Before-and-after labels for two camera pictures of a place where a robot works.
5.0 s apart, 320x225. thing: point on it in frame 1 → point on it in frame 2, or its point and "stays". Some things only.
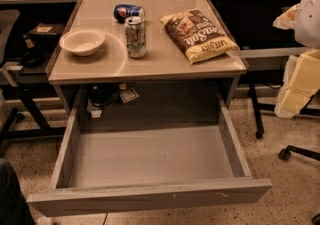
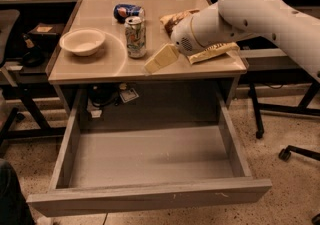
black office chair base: [285, 153] stays
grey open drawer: [104, 168] stays
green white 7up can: [135, 34] stays
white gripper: [309, 22] → [182, 37]
